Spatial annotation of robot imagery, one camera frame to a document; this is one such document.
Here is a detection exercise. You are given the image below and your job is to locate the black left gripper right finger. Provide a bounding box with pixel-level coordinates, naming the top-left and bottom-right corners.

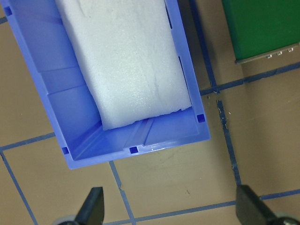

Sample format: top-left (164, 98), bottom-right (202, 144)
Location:
top-left (235, 185), bottom-right (279, 225)

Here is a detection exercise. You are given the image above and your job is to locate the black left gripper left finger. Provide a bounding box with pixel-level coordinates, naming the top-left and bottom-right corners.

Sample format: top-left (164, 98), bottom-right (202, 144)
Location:
top-left (75, 187), bottom-right (105, 225)

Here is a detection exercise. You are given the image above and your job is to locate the far blue storage bin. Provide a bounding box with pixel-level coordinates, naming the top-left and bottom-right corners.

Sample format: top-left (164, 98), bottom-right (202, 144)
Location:
top-left (1, 0), bottom-right (210, 169)

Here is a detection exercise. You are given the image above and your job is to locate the white foam pad far bin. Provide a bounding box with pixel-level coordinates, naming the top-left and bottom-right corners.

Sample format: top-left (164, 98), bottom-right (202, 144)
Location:
top-left (56, 0), bottom-right (191, 130)

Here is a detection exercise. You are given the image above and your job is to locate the green conveyor belt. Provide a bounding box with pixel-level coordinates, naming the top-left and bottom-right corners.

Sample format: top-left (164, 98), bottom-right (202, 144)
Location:
top-left (222, 0), bottom-right (300, 64)

